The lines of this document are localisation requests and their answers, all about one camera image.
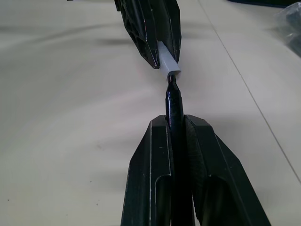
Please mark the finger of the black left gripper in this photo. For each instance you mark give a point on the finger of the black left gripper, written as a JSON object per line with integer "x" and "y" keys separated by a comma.
{"x": 138, "y": 26}
{"x": 170, "y": 23}

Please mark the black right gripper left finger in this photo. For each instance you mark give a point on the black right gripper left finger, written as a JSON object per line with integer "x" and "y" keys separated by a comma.
{"x": 145, "y": 164}

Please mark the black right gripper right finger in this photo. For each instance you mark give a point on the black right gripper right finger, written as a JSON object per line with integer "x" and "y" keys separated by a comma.
{"x": 211, "y": 164}

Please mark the white marker cap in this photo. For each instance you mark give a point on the white marker cap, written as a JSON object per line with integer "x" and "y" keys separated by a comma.
{"x": 168, "y": 63}

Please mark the black marker pen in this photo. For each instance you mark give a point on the black marker pen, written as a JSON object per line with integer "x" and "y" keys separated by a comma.
{"x": 175, "y": 106}

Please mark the clear plastic bag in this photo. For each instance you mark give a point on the clear plastic bag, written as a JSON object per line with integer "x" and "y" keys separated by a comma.
{"x": 290, "y": 28}

